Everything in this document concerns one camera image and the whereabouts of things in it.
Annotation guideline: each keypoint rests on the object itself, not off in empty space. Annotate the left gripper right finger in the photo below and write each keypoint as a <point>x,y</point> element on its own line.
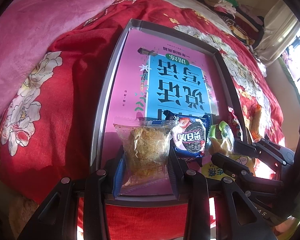
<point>176,176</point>

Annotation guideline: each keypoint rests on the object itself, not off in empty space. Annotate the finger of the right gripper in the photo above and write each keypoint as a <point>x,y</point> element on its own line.
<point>266,151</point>
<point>244,178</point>

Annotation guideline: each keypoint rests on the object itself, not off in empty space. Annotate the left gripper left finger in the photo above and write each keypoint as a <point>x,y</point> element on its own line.
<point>119,169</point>

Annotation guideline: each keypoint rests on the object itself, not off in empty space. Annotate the clear meat floss cake packet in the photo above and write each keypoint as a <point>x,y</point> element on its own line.
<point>146,146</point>

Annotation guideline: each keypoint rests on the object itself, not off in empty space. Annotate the yellow green snack packet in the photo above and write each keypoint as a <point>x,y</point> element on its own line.
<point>221,140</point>

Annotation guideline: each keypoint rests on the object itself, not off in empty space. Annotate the blue oreo snack packet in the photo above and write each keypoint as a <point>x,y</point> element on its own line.
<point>189,135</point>

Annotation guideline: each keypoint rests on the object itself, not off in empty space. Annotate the orange rice cracker packet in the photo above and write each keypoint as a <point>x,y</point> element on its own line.
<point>257,127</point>

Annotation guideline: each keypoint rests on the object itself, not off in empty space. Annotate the red panda snack packet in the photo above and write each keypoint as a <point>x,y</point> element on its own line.
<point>234,124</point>

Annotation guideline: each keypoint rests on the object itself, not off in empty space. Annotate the red floral quilt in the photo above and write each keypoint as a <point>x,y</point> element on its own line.
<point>47,129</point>

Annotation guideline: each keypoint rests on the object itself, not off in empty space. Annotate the grey tray with pink book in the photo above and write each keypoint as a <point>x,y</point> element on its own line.
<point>154,68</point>

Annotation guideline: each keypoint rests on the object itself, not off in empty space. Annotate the beige curtain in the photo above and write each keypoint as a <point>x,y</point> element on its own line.
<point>280,29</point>

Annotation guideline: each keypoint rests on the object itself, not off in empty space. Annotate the folded clothes pile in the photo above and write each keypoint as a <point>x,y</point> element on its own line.
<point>244,25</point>

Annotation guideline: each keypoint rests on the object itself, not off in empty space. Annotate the beige bed sheet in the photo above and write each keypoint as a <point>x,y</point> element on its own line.
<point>204,10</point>

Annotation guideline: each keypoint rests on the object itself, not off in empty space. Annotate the pink blanket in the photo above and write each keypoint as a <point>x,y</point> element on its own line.
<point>27,28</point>

